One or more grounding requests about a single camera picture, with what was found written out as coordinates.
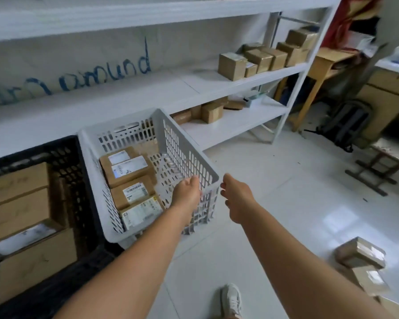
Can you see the person's left hand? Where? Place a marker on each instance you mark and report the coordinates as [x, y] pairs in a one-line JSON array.
[[186, 195]]

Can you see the person's right hand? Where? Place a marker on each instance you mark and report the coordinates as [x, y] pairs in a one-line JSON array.
[[239, 200]]

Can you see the person's left fingers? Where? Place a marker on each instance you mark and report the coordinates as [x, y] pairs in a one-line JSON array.
[[195, 184]]

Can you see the person's right fingers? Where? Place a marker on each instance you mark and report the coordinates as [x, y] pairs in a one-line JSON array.
[[225, 187]]

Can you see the white plastic basket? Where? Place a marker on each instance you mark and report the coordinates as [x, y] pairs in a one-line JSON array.
[[183, 152]]

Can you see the person's left forearm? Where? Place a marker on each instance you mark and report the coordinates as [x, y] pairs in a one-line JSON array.
[[129, 265]]

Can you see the person's right forearm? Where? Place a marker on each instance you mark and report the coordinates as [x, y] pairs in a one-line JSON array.
[[296, 262]]

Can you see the cardboard parcel with large label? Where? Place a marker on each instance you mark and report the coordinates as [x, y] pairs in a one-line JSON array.
[[141, 212]]

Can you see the cardboard parcel with small label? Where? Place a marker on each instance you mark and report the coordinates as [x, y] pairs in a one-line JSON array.
[[133, 192]]

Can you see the small taped cardboard box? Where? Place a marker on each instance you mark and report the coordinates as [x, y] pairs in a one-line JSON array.
[[182, 116], [196, 111]]

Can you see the cardboard parcel with two labels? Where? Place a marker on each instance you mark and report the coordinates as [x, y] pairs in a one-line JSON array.
[[126, 166]]

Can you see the cube-shaped cardboard box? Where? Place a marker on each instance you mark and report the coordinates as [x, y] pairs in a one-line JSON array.
[[212, 112]]

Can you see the flat cardboard box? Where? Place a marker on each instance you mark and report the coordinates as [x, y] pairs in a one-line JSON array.
[[234, 104]]

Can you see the white metal shelf unit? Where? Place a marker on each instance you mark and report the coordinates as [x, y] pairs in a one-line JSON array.
[[193, 86]]

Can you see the white sneaker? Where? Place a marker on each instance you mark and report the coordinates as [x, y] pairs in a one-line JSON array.
[[231, 302]]

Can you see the black plastic crate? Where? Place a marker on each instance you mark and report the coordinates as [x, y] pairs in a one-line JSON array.
[[76, 182]]

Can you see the row of cardboard boxes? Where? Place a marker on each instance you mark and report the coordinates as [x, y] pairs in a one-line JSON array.
[[269, 58]]

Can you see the black backpack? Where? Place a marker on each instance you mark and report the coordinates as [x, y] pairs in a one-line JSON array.
[[347, 124]]

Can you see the taped cardboard parcel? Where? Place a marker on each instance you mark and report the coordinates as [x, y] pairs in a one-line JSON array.
[[369, 280], [360, 252]]

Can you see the yellow wooden desk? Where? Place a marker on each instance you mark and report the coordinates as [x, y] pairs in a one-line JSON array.
[[322, 69]]

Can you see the wooden bench with dark legs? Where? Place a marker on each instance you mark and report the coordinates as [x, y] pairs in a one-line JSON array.
[[382, 162]]

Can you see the cardboard box with white label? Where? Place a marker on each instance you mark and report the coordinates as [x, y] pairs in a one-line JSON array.
[[26, 237]]

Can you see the large brown cardboard box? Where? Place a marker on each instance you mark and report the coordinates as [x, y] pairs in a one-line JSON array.
[[36, 265]]

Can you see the plain brown cardboard box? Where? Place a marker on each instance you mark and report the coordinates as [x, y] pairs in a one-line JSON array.
[[18, 214], [16, 184]]

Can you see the wooden cabinet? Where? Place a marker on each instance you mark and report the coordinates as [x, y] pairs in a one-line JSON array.
[[384, 102]]

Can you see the red cloth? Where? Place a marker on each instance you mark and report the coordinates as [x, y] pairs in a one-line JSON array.
[[349, 16]]

